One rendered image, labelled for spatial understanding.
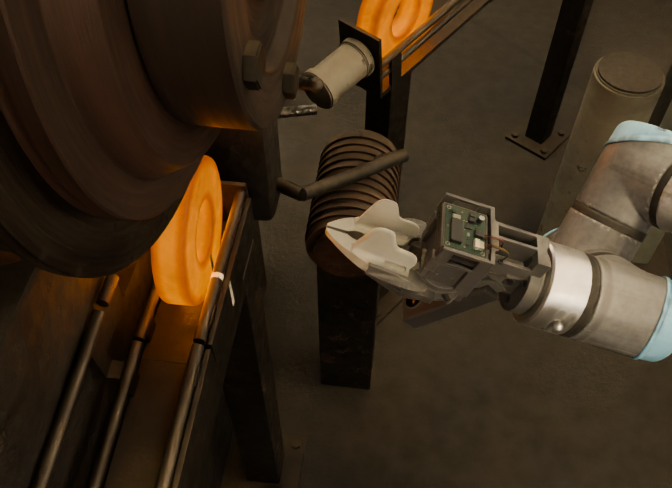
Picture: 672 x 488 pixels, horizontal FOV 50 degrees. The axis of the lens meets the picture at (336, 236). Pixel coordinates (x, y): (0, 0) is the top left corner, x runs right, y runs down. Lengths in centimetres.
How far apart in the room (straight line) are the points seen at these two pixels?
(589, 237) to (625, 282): 12
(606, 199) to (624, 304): 15
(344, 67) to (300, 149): 88
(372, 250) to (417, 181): 111
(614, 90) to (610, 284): 62
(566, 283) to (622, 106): 64
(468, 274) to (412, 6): 52
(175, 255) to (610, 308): 42
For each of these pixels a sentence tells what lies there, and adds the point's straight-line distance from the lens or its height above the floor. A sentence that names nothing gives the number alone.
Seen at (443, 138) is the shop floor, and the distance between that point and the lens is 192.
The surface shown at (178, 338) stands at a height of 66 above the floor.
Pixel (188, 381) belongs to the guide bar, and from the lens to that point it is 69.
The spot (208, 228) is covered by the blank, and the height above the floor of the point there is 71.
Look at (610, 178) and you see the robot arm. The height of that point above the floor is 71.
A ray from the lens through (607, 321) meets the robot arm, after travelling 77.
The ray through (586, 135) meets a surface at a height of 40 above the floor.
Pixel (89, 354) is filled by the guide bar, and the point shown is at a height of 76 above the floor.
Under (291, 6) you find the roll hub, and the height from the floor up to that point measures 102.
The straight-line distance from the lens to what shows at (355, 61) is 102.
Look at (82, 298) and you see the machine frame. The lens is 68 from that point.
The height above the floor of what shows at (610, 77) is 52.
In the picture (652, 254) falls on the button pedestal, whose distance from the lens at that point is 174.
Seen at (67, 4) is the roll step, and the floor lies 114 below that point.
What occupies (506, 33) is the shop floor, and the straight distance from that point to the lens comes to 230.
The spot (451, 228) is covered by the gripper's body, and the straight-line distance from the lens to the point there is 69.
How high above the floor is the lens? 132
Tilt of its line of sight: 51 degrees down
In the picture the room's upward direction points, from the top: straight up
